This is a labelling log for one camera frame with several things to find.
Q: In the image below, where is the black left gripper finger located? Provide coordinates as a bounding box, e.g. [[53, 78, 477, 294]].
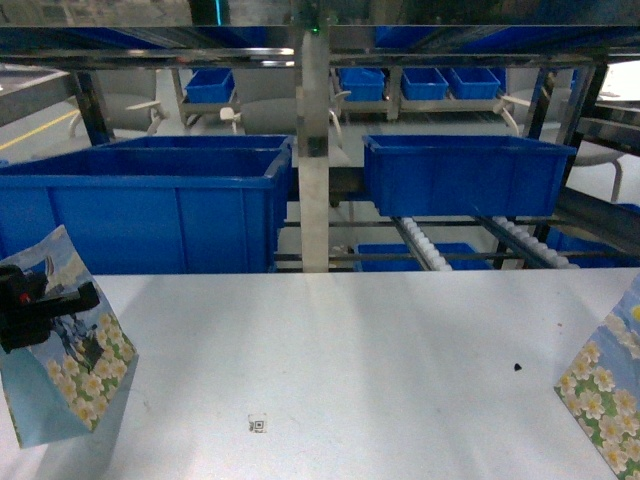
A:
[[1, 265, 100, 353]]

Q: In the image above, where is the flower gift bag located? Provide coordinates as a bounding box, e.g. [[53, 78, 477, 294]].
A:
[[554, 279, 639, 479], [1, 227, 137, 448]]

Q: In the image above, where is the large blue crate behind table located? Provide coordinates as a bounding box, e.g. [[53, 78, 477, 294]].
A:
[[1, 147, 292, 274]]

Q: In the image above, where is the small QR code sticker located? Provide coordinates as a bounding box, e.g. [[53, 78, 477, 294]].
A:
[[248, 413, 268, 434]]

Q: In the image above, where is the blue crate on rollers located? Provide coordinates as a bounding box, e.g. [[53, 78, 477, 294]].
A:
[[363, 135, 576, 217]]

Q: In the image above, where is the steel centre post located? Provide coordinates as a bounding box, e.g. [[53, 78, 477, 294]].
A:
[[292, 1, 329, 273]]

